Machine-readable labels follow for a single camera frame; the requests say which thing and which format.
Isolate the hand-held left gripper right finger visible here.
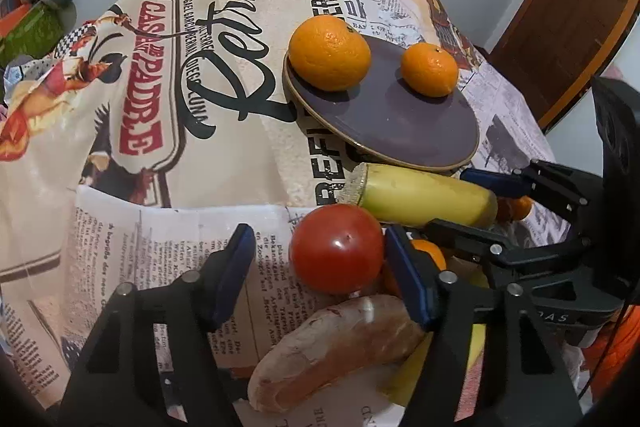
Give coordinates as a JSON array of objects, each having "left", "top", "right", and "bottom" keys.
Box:
[{"left": 384, "top": 223, "right": 583, "bottom": 427}]

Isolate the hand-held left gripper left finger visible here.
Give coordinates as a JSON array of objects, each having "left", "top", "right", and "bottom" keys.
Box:
[{"left": 60, "top": 223, "right": 257, "bottom": 427}]

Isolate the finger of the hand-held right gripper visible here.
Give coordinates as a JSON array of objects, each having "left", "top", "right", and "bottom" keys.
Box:
[
  {"left": 426, "top": 218, "right": 596, "bottom": 278},
  {"left": 460, "top": 159, "right": 606, "bottom": 238}
]

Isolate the small orange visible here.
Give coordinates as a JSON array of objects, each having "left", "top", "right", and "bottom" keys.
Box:
[
  {"left": 495, "top": 196, "right": 535, "bottom": 223},
  {"left": 382, "top": 239, "right": 447, "bottom": 298}
]

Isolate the yellow banana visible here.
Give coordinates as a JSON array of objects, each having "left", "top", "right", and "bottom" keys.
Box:
[
  {"left": 382, "top": 267, "right": 491, "bottom": 408},
  {"left": 336, "top": 162, "right": 499, "bottom": 229}
]

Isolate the red tomato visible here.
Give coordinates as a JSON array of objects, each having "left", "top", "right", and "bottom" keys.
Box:
[{"left": 289, "top": 203, "right": 385, "bottom": 295}]

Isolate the pinkish sweet potato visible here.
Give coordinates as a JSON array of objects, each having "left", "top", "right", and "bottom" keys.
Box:
[{"left": 247, "top": 294, "right": 426, "bottom": 413}]

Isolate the dark purple round plate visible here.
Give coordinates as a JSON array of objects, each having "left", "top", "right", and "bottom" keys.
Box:
[{"left": 282, "top": 38, "right": 481, "bottom": 171}]

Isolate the person's right forearm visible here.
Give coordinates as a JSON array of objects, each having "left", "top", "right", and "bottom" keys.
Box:
[{"left": 582, "top": 304, "right": 638, "bottom": 400}]

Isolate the printed newspaper-style tablecloth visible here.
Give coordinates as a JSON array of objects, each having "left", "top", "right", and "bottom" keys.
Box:
[{"left": 0, "top": 0, "right": 586, "bottom": 427}]

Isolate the medium orange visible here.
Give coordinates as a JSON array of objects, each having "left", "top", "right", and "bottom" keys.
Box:
[{"left": 401, "top": 43, "right": 459, "bottom": 98}]

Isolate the brown wooden door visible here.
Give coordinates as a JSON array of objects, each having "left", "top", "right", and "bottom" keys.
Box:
[{"left": 487, "top": 0, "right": 640, "bottom": 135}]

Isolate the large orange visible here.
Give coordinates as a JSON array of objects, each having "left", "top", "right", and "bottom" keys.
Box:
[{"left": 289, "top": 16, "right": 372, "bottom": 92}]

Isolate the blue white plastic bag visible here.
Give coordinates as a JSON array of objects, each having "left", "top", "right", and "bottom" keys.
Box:
[{"left": 2, "top": 62, "right": 51, "bottom": 102}]

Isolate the green bag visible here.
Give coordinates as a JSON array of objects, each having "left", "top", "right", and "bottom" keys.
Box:
[{"left": 0, "top": 2, "right": 68, "bottom": 68}]

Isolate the orange red box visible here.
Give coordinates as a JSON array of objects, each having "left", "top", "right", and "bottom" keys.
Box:
[{"left": 0, "top": 4, "right": 32, "bottom": 38}]

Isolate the thin black cable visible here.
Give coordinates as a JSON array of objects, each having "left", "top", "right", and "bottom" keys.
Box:
[{"left": 580, "top": 299, "right": 628, "bottom": 403}]

